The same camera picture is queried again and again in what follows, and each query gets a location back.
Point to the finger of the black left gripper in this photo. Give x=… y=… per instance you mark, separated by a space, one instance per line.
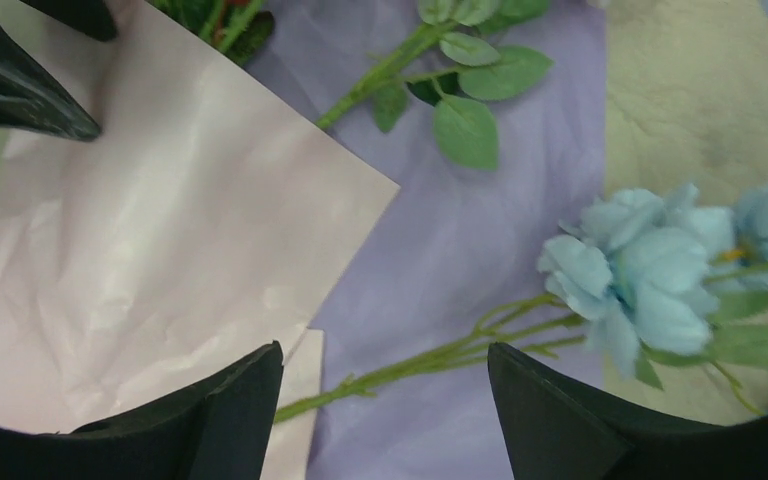
x=89 y=17
x=33 y=100

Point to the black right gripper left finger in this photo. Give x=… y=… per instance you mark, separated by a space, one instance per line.
x=216 y=428

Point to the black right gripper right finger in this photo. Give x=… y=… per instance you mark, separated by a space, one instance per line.
x=558 y=428

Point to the purple tissue paper sheet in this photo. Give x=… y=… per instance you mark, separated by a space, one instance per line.
x=453 y=244

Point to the blue flower stem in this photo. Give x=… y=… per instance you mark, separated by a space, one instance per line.
x=647 y=280

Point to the pink wrapping paper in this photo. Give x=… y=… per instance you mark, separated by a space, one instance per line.
x=208 y=220

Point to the artificial flower bouquet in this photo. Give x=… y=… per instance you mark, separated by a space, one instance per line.
x=450 y=63

